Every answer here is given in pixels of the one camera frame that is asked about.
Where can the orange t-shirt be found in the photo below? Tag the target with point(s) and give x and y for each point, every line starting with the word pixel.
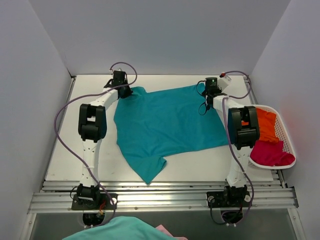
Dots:
pixel 267 122

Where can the aluminium rail frame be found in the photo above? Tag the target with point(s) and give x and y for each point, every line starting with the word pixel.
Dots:
pixel 160 196

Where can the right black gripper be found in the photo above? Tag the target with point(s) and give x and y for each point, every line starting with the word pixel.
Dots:
pixel 208 100

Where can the pink cloth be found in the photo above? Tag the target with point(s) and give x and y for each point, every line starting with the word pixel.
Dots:
pixel 162 229

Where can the magenta t-shirt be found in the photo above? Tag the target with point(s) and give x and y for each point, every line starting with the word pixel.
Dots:
pixel 271 154

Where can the teal t-shirt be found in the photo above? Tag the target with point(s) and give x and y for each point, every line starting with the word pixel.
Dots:
pixel 154 125

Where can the light green cloth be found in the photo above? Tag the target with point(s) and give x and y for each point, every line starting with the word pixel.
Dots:
pixel 121 228

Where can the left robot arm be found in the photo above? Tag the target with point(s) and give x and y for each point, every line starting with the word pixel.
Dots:
pixel 92 128

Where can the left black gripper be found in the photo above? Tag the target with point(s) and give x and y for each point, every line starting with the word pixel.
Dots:
pixel 126 91

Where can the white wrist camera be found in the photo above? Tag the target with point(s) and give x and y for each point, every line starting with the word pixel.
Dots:
pixel 111 71
pixel 223 81

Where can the white plastic basket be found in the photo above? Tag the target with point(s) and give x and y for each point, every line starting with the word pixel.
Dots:
pixel 282 134

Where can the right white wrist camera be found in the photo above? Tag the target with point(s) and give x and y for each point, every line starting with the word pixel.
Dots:
pixel 223 81

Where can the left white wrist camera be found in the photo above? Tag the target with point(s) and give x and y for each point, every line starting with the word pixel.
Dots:
pixel 111 71

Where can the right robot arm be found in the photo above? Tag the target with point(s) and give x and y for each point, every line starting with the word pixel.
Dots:
pixel 241 125

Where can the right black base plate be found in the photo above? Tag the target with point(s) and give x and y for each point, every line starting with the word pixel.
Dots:
pixel 217 199

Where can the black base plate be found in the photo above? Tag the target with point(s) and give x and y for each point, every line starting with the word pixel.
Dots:
pixel 217 199
pixel 103 203

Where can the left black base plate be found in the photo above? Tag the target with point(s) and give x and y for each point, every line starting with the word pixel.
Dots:
pixel 103 203

